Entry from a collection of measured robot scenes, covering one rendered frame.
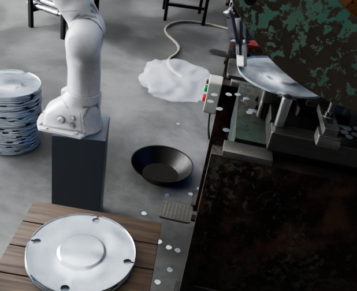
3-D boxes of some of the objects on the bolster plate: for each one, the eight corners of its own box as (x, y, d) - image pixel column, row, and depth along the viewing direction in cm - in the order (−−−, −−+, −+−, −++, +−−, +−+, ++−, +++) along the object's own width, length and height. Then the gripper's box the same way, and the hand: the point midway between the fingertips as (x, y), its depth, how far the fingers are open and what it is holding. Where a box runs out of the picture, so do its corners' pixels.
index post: (274, 126, 127) (283, 96, 122) (274, 121, 130) (283, 91, 124) (284, 128, 127) (294, 98, 122) (283, 123, 129) (293, 93, 124)
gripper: (246, -16, 139) (247, 62, 146) (215, -15, 131) (218, 68, 139) (266, -18, 133) (265, 64, 140) (234, -16, 125) (235, 70, 133)
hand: (241, 55), depth 138 cm, fingers closed
